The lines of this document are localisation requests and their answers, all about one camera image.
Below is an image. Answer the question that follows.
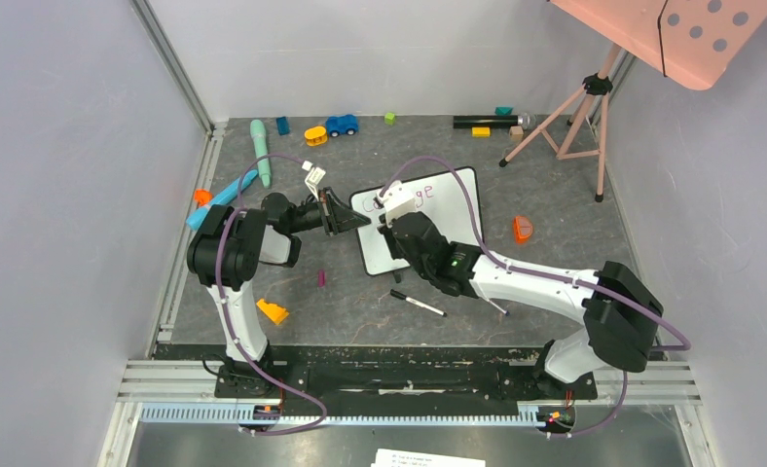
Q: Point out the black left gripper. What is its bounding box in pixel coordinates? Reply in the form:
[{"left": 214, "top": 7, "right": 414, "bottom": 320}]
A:
[{"left": 287, "top": 187, "right": 371, "bottom": 236}]

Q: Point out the white whiteboard black frame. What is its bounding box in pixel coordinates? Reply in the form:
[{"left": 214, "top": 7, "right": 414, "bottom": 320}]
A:
[{"left": 349, "top": 166, "right": 483, "bottom": 276}]

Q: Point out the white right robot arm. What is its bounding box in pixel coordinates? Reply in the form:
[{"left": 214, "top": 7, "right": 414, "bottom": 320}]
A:
[{"left": 378, "top": 212, "right": 663, "bottom": 397}]

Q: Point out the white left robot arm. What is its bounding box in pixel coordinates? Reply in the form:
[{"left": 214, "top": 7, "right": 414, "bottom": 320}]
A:
[{"left": 187, "top": 187, "right": 371, "bottom": 397}]

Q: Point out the black whiteboard marker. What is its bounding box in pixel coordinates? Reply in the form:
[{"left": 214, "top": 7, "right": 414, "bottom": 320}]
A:
[{"left": 389, "top": 289, "right": 448, "bottom": 317}]

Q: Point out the blue whiteboard marker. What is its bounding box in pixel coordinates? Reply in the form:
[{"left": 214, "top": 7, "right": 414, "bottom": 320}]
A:
[{"left": 488, "top": 300, "right": 509, "bottom": 316}]

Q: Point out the yellow orange oval toy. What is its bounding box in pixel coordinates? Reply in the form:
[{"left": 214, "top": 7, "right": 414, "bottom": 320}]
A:
[{"left": 304, "top": 126, "right": 329, "bottom": 147}]

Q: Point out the blue toy car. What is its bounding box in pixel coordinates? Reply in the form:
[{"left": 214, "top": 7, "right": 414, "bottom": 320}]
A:
[{"left": 325, "top": 114, "right": 359, "bottom": 138}]

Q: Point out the dark blue block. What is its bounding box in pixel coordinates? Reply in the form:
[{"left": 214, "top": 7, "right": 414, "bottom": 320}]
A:
[{"left": 275, "top": 116, "right": 291, "bottom": 136}]

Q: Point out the orange semicircle toy piece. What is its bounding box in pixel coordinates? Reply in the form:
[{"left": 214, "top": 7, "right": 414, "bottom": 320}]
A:
[{"left": 513, "top": 216, "right": 534, "bottom": 244}]

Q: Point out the blue toy crayon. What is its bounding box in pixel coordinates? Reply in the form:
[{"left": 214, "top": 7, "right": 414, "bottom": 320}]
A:
[{"left": 186, "top": 169, "right": 258, "bottom": 231}]

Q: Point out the orange wedge block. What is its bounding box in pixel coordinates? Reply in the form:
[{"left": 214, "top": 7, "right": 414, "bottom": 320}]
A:
[{"left": 256, "top": 299, "right": 289, "bottom": 326}]

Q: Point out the mint green toy crayon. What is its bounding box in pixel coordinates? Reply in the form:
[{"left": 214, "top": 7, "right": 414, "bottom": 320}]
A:
[{"left": 249, "top": 120, "right": 272, "bottom": 189}]

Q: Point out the yellow rectangular block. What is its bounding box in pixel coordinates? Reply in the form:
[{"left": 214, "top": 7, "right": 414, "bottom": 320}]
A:
[{"left": 471, "top": 126, "right": 492, "bottom": 138}]

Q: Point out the black cylinder tube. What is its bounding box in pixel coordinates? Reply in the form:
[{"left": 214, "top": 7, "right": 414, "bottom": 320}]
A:
[{"left": 453, "top": 115, "right": 523, "bottom": 129}]

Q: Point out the small orange toy piece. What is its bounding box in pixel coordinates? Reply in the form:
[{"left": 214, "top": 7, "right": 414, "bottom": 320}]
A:
[{"left": 193, "top": 189, "right": 213, "bottom": 207}]

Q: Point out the beige wooden cube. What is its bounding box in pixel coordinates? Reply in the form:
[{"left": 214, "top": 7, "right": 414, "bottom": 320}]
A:
[{"left": 508, "top": 126, "right": 525, "bottom": 143}]

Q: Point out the teal block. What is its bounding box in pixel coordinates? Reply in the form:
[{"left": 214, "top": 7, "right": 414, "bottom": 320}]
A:
[{"left": 494, "top": 106, "right": 513, "bottom": 116}]

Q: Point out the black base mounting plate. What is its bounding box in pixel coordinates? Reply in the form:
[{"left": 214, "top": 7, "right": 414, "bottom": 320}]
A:
[{"left": 214, "top": 345, "right": 598, "bottom": 417}]

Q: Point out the white printed paper sheet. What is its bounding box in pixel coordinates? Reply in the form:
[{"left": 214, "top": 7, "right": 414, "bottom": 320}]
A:
[{"left": 371, "top": 449, "right": 486, "bottom": 467}]

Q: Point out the pink music stand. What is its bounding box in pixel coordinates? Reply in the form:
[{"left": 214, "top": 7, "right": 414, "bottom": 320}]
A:
[{"left": 498, "top": 0, "right": 767, "bottom": 202}]

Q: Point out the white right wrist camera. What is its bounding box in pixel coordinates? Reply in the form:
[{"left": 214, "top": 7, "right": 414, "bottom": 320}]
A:
[{"left": 375, "top": 181, "right": 418, "bottom": 227}]

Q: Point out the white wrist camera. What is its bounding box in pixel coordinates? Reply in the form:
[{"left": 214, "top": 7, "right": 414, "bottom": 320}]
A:
[
  {"left": 302, "top": 161, "right": 326, "bottom": 201},
  {"left": 375, "top": 181, "right": 418, "bottom": 227}
]

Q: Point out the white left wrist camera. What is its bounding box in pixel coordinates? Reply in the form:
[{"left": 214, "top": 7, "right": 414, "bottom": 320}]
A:
[{"left": 302, "top": 161, "right": 326, "bottom": 201}]

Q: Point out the white slotted cable duct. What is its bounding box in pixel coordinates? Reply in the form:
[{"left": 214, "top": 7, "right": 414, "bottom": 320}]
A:
[{"left": 139, "top": 402, "right": 573, "bottom": 429}]

